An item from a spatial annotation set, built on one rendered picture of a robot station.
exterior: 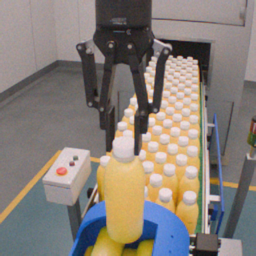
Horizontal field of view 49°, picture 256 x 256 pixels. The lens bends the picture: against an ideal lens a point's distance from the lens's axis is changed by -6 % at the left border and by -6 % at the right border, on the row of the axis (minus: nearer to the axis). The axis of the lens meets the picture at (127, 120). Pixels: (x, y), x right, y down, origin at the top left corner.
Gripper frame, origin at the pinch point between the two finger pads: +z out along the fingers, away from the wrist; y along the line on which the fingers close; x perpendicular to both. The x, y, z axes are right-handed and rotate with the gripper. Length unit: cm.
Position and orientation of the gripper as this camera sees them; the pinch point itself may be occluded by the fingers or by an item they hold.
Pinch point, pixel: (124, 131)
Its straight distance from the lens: 46.2
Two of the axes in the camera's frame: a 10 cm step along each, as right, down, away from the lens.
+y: 9.8, 1.0, -1.9
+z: 0.0, 8.8, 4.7
